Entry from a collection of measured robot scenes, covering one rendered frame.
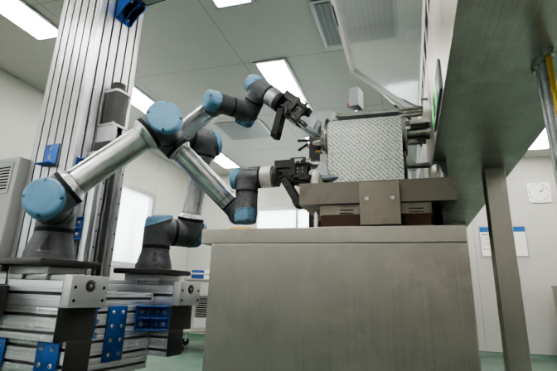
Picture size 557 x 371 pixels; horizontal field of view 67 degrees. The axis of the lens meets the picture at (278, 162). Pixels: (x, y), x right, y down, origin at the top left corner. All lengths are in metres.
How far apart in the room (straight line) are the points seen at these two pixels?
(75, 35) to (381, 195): 1.51
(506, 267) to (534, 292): 5.59
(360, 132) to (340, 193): 0.32
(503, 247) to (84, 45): 1.74
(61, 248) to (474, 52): 1.24
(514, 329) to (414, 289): 0.48
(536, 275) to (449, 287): 6.04
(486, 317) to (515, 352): 5.48
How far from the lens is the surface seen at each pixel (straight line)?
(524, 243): 7.07
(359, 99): 2.09
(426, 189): 1.13
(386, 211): 1.10
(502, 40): 0.80
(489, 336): 6.95
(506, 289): 1.45
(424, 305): 1.04
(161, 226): 1.85
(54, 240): 1.49
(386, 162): 1.35
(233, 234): 1.14
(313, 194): 1.15
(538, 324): 7.05
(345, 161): 1.37
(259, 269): 1.10
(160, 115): 1.41
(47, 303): 1.41
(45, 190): 1.37
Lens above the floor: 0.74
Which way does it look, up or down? 17 degrees up
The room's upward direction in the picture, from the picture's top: 2 degrees clockwise
